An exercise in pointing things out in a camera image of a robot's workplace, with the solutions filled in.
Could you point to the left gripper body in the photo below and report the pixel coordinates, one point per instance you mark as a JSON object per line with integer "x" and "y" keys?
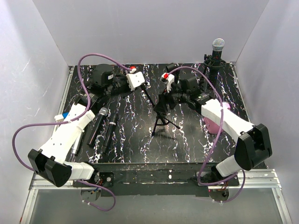
{"x": 120, "y": 87}

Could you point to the tall black foam microphone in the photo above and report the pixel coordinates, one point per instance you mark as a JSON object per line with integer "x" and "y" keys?
{"x": 111, "y": 128}

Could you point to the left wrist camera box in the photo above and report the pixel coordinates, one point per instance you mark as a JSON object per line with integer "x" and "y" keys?
{"x": 134, "y": 78}

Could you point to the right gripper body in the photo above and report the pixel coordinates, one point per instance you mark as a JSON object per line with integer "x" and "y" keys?
{"x": 178, "y": 97}

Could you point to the pink wedge block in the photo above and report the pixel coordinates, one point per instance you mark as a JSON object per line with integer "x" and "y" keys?
{"x": 211, "y": 126}

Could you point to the black tripod stand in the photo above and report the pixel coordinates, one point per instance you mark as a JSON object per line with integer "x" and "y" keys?
{"x": 161, "y": 119}

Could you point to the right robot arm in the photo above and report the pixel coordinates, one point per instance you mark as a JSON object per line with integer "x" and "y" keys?
{"x": 253, "y": 145}

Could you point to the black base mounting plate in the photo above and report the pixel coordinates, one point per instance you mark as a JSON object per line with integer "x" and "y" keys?
{"x": 149, "y": 179}

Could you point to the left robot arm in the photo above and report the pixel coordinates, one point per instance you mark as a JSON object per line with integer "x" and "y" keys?
{"x": 49, "y": 161}

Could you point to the shock mount stand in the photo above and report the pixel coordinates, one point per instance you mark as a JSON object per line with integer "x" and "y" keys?
{"x": 207, "y": 65}

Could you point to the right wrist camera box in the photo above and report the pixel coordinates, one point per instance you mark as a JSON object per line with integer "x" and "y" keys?
{"x": 168, "y": 79}

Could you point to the aluminium frame rail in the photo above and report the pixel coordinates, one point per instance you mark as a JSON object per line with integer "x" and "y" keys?
{"x": 254, "y": 198}

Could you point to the round base stand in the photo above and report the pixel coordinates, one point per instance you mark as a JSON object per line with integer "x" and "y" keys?
{"x": 170, "y": 67}

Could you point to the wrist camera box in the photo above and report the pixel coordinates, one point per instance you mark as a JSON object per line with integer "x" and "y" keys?
{"x": 134, "y": 78}
{"x": 168, "y": 79}

